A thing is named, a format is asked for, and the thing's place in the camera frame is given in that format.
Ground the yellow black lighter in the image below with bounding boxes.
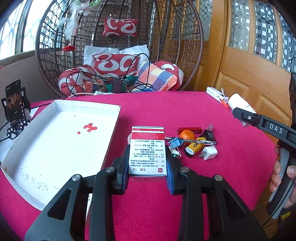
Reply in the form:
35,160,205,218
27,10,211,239
184,143,205,158

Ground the blue binder clip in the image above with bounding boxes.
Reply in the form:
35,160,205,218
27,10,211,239
169,137,184,149

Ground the red white medicine box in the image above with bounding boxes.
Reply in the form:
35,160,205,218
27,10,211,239
128,126,167,177

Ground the person right hand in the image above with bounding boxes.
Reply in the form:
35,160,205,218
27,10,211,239
268,146,296,209

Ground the white usb charger plug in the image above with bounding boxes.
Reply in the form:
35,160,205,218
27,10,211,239
199,146,218,161

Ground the black charger plug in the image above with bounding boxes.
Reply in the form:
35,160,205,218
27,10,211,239
203,130,216,142

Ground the pink red tablecloth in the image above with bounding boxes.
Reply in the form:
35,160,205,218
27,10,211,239
0,90,278,241

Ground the white cardboard tray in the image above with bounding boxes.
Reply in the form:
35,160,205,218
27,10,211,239
1,100,120,210

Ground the black silver pen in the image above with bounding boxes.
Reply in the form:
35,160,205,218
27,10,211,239
165,137,217,146

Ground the red slim lighter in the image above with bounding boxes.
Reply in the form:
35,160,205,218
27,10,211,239
177,127,203,135

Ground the small orange tangerine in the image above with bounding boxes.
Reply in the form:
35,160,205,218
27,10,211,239
179,130,195,140

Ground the wooden door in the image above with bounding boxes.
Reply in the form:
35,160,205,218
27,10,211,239
188,1,295,125

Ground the black cat paw phone stand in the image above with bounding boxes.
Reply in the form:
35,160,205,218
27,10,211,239
1,87,32,140

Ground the black smartphone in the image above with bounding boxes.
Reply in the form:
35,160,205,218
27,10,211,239
5,80,25,125

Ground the black power adapter on chair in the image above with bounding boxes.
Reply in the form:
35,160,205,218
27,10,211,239
112,79,122,93

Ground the plaid colourful cushion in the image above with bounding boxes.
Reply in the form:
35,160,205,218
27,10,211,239
135,61,184,91

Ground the wicker hanging egg chair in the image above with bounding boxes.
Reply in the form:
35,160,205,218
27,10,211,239
35,1,204,97

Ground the red white back cushion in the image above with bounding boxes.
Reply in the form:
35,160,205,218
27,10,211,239
92,53,139,77

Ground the red white headrest pillow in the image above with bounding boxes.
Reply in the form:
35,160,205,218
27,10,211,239
102,18,139,37

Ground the black cable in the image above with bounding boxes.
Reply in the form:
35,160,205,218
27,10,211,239
66,53,154,96

